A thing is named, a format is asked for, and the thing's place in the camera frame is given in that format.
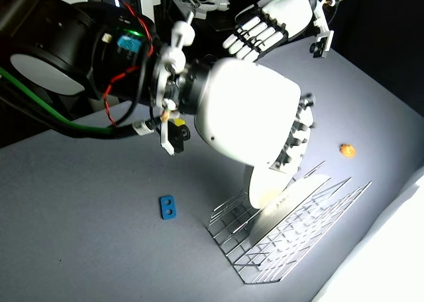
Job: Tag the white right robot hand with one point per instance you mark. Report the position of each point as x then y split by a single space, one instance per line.
245 110

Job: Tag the white plate with smudges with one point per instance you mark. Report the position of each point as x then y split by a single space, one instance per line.
275 219

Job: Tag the yellow rectangular block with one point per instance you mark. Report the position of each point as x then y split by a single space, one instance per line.
180 122

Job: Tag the white spare robot hand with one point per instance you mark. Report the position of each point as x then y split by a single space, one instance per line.
198 10

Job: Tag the orange swirl cookie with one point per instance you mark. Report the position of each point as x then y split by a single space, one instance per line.
348 151

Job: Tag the blue block with two holes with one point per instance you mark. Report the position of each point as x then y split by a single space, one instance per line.
163 207

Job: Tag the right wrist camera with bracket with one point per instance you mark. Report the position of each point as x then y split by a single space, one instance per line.
177 139

